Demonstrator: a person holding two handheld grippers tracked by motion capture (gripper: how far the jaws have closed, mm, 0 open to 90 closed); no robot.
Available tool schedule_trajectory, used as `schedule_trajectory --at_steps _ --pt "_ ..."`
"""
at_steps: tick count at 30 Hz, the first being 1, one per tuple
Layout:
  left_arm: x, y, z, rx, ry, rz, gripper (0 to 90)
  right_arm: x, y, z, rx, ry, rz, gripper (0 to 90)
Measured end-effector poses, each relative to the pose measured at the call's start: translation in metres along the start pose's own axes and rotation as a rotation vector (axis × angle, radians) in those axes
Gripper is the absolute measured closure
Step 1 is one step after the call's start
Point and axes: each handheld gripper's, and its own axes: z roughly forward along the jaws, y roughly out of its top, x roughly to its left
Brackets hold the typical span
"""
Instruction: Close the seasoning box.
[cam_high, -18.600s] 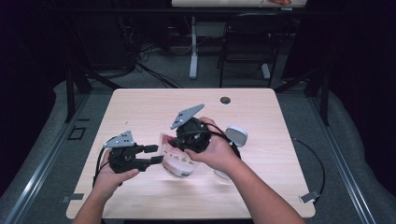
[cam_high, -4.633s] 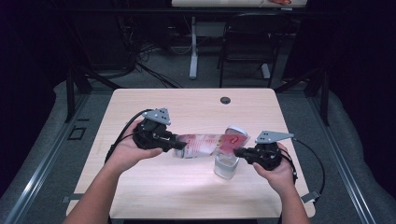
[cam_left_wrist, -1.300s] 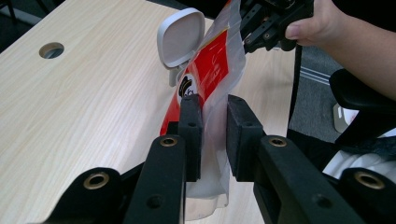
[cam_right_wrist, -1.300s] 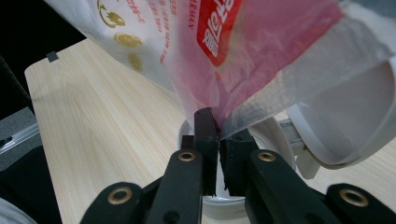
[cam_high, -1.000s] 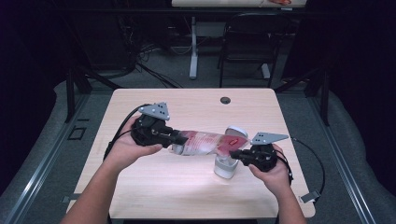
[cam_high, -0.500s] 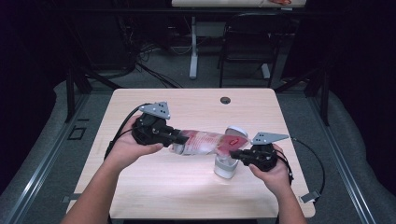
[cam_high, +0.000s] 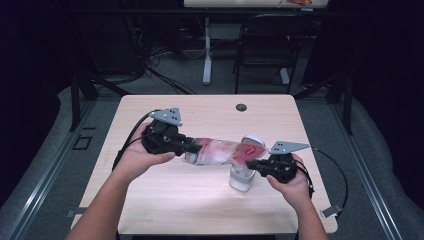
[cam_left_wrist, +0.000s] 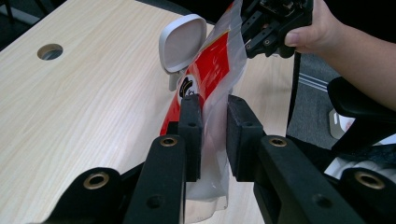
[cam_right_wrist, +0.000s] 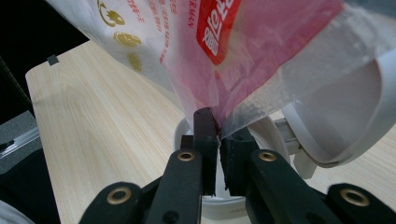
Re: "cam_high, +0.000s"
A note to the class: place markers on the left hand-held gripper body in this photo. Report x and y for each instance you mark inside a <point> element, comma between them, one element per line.
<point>163,138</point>

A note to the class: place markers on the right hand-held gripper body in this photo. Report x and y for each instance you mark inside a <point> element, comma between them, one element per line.
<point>281,166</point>

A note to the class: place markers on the white container with hinged lid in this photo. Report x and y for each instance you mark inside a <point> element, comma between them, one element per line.
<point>241,180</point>

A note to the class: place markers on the red and white refill pouch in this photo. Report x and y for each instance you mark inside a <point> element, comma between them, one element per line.
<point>220,151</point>

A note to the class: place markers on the person's right hand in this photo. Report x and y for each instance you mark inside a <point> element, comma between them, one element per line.
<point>295,191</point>

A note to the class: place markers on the person's left hand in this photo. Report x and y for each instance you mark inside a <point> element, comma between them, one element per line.
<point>136,160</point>

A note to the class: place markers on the black table grommet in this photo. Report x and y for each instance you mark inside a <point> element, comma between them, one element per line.
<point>241,107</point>

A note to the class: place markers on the white desk leg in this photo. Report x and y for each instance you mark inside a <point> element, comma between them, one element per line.
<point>207,60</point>

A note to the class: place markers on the black metal stand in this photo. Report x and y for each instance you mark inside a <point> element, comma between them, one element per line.
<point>347,106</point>
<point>75,100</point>

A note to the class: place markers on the white desk foot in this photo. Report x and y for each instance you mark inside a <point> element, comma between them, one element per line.
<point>284,76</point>

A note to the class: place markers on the grey tape strip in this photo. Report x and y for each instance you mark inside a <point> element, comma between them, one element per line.
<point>75,212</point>

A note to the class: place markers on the black folding chair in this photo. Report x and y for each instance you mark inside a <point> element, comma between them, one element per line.
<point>271,43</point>

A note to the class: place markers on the dark curtain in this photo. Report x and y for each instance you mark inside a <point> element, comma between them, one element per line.
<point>390,83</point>
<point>30,83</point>

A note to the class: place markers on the orange object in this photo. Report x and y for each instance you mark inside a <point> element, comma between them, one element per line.
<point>300,2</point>

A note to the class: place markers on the aluminium floor rail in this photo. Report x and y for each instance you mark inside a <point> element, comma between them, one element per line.
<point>50,173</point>
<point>366,173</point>

